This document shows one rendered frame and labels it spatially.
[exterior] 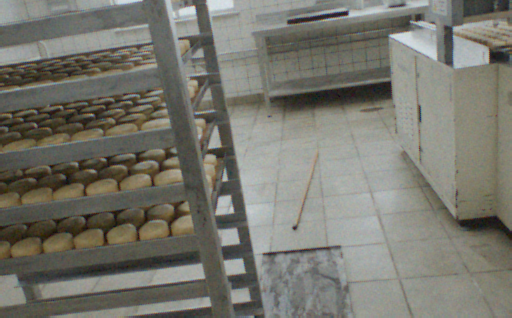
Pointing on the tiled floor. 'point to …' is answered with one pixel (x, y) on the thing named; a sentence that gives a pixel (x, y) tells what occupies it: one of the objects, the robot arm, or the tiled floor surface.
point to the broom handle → (305, 191)
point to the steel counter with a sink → (374, 8)
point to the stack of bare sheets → (305, 284)
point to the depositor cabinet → (448, 125)
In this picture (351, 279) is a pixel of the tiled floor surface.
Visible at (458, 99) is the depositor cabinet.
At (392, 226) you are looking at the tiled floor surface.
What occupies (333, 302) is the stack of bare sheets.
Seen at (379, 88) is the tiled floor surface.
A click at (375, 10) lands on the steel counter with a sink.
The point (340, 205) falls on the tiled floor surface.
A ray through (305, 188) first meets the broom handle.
